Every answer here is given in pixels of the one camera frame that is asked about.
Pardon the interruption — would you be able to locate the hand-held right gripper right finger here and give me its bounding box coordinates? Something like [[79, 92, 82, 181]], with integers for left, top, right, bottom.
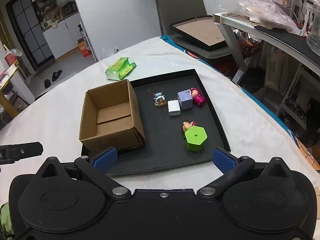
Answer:
[[197, 147, 293, 199]]

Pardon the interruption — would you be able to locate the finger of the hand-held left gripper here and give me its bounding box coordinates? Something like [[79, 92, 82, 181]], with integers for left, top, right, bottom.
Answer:
[[0, 142, 43, 165]]

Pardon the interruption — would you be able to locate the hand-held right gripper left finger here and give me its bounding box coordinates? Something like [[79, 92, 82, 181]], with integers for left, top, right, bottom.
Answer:
[[36, 147, 132, 200]]

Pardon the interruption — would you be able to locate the brown cardboard box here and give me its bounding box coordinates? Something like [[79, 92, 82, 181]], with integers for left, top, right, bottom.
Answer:
[[79, 79, 146, 153]]

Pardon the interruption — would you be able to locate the green hexagonal box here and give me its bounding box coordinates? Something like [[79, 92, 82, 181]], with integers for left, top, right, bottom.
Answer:
[[184, 126, 208, 152]]

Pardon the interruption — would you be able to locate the red-haired figurine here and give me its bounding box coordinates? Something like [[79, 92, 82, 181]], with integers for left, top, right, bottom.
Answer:
[[181, 119, 198, 138]]

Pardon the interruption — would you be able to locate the black tray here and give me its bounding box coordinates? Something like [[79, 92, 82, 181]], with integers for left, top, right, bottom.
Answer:
[[81, 69, 231, 176]]

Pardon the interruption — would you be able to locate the pink hooded figurine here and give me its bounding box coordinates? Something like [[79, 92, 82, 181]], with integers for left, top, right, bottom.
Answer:
[[189, 87, 206, 107]]

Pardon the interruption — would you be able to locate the purple cube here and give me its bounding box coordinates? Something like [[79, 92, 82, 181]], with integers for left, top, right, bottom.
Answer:
[[177, 89, 194, 110]]

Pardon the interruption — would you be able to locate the white charger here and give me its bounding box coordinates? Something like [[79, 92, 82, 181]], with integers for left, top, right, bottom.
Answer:
[[167, 97, 181, 117]]

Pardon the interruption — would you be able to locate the blue figurine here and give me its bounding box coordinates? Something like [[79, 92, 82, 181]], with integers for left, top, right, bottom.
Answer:
[[153, 92, 167, 107]]

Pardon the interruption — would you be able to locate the yellow wooden table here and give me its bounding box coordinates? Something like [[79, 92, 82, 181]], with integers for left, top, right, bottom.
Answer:
[[0, 62, 28, 122]]

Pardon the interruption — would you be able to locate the green cloth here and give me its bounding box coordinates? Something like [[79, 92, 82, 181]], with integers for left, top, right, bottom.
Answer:
[[0, 202, 13, 240]]

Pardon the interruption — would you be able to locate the green tissue pack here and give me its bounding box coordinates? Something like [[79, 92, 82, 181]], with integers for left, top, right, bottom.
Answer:
[[105, 57, 137, 81]]

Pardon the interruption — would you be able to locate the small clear plastic wrapper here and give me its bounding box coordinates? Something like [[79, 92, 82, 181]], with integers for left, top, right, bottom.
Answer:
[[101, 47, 118, 61]]

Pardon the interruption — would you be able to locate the orange carton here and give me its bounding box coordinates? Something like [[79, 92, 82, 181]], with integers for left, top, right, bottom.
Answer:
[[77, 38, 91, 57]]

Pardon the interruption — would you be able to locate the red basket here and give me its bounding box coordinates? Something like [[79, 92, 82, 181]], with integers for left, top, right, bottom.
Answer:
[[237, 37, 263, 56]]

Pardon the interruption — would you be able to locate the white rack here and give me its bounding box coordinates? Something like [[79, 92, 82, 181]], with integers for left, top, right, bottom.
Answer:
[[79, 21, 98, 62]]

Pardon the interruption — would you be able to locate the black-framed glass door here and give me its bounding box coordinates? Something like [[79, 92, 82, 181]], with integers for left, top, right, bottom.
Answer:
[[6, 0, 56, 68]]

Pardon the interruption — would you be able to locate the white cabinet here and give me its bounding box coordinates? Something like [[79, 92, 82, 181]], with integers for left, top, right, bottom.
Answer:
[[41, 12, 83, 60]]

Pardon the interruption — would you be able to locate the white desk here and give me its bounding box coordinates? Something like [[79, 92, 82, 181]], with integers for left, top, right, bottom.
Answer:
[[212, 12, 320, 130]]

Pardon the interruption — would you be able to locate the clear plastic bag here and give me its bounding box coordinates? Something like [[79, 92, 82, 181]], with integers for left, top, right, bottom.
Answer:
[[214, 0, 302, 33]]

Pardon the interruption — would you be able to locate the clear plastic container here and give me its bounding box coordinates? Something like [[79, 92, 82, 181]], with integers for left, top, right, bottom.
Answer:
[[306, 2, 320, 53]]

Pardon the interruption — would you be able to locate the grey chair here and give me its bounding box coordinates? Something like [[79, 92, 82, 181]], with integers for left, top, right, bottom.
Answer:
[[154, 0, 242, 59]]

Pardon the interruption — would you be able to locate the black picture frame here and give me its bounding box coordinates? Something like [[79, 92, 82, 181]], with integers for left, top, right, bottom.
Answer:
[[169, 16, 228, 52]]

